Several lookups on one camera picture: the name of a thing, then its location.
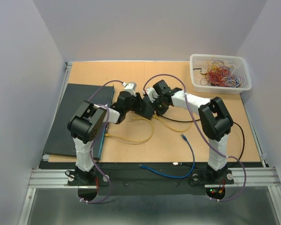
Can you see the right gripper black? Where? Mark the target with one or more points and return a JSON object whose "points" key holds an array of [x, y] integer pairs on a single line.
{"points": [[161, 111]]}

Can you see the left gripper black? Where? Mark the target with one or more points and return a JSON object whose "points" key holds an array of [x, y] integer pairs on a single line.
{"points": [[138, 101]]}

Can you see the small black network switch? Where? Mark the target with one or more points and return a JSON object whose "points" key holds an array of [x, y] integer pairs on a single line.
{"points": [[148, 111]]}

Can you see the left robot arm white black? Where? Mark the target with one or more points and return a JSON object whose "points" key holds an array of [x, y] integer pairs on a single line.
{"points": [[86, 123]]}

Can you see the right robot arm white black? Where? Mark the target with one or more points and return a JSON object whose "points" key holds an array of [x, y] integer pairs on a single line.
{"points": [[216, 121]]}

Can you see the white plastic basket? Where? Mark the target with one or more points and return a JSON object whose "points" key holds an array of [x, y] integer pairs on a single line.
{"points": [[219, 74]]}

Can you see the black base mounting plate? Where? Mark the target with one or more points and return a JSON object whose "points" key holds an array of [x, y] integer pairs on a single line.
{"points": [[152, 179]]}

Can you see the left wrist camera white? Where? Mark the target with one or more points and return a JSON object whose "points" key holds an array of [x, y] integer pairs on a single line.
{"points": [[130, 87]]}

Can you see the aluminium frame rail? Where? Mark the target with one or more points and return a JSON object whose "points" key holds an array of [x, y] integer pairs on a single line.
{"points": [[140, 197]]}

